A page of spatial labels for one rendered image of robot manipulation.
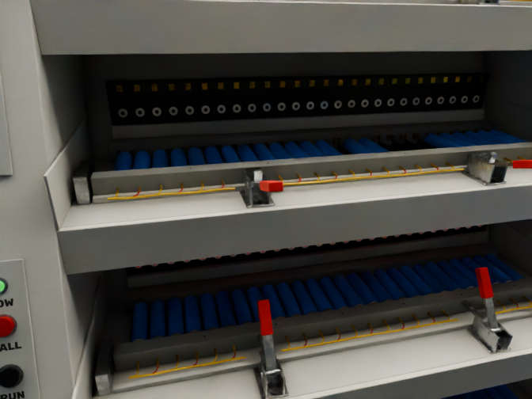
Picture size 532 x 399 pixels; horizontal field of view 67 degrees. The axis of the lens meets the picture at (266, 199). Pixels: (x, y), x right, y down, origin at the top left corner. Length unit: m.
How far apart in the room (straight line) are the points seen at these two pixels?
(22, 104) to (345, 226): 0.31
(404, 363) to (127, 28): 0.44
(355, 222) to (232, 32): 0.22
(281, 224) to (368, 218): 0.09
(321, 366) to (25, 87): 0.39
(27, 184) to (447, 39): 0.43
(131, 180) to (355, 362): 0.31
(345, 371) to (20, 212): 0.35
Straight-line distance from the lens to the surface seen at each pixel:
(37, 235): 0.39
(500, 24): 0.54
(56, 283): 0.39
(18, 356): 0.42
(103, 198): 0.42
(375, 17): 0.45
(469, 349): 0.55
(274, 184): 0.32
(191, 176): 0.42
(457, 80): 0.68
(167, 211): 0.39
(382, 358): 0.50
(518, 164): 0.48
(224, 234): 0.38
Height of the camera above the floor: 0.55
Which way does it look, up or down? 4 degrees down
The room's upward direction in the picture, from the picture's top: 4 degrees counter-clockwise
